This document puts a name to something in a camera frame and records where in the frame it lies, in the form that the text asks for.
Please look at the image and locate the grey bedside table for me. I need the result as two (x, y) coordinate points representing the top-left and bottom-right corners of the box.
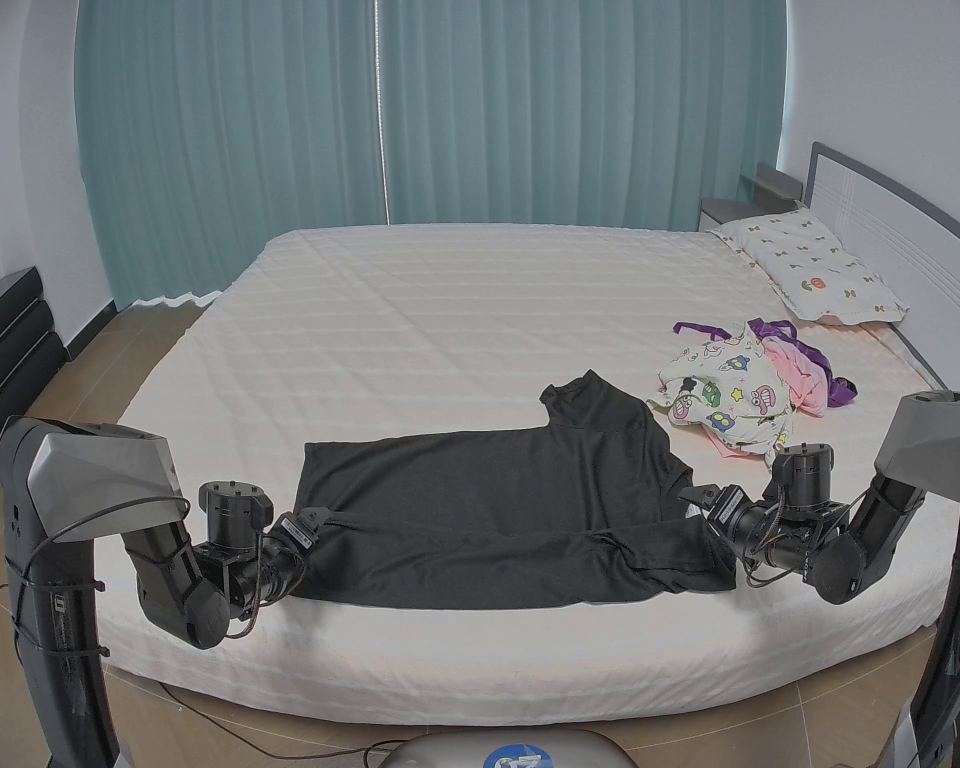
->
(699, 162), (805, 234)

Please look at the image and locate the bed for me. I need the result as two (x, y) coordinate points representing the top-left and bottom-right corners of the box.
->
(96, 141), (960, 732)

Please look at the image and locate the pile of clothes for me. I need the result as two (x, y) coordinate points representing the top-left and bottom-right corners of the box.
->
(646, 318), (860, 460)

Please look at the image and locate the black cable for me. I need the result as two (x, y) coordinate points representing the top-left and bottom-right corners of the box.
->
(159, 678), (410, 768)

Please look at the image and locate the dark grey chest of drawers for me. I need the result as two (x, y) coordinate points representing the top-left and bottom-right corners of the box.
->
(0, 266), (70, 421)

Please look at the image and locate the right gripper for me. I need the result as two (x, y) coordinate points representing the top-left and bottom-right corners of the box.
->
(705, 486), (756, 556)

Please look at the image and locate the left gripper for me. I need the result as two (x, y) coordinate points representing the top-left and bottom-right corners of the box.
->
(266, 513), (320, 570)

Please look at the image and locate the black T-shirt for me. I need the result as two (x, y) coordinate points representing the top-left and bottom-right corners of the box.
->
(288, 369), (740, 610)

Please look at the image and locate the white printed pillow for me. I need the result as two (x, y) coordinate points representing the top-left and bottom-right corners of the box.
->
(708, 207), (910, 326)

